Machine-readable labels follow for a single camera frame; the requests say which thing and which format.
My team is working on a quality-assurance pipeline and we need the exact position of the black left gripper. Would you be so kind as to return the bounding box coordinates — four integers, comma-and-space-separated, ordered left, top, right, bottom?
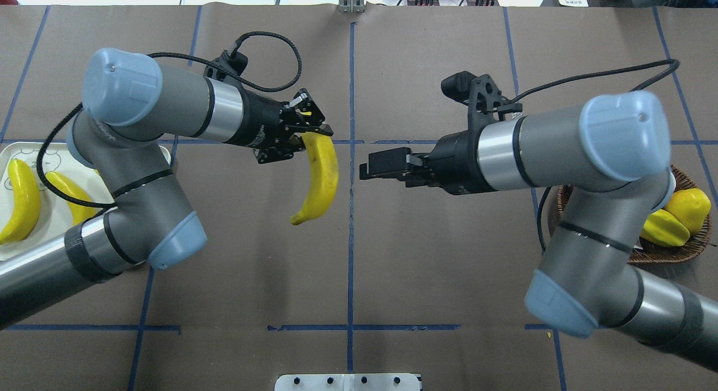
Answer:
238, 88, 334, 164

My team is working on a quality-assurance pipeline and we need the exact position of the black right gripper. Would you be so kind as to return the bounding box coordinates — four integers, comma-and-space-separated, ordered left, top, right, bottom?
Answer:
359, 131, 483, 196

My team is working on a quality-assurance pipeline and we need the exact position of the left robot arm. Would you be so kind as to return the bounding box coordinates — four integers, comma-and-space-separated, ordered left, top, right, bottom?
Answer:
1, 48, 333, 329

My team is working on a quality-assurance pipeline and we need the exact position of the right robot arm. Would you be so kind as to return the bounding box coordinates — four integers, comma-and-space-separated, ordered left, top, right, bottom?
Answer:
360, 90, 717, 371

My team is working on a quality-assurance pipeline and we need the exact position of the brown wicker basket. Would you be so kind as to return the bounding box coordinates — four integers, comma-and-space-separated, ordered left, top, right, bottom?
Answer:
547, 186, 712, 265

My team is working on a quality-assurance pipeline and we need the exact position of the white bear print tray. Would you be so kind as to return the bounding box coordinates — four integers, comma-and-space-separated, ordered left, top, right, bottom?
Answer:
1, 141, 112, 260

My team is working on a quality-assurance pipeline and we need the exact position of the yellow mango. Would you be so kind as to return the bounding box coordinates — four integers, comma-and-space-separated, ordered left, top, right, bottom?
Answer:
639, 187, 711, 247

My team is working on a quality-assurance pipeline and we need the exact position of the aluminium frame post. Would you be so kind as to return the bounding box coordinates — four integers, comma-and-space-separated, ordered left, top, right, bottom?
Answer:
338, 0, 366, 13

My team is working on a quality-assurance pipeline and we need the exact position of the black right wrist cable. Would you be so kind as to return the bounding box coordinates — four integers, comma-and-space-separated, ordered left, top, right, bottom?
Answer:
440, 58, 680, 252

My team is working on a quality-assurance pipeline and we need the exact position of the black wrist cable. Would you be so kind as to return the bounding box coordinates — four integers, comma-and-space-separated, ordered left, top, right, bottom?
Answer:
440, 58, 680, 252
36, 31, 303, 208

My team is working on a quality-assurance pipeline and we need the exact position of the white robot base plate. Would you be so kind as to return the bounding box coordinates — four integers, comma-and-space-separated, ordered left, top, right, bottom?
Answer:
274, 372, 423, 390

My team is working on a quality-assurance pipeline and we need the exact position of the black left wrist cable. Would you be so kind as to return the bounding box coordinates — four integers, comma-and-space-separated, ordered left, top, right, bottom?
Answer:
36, 31, 303, 208

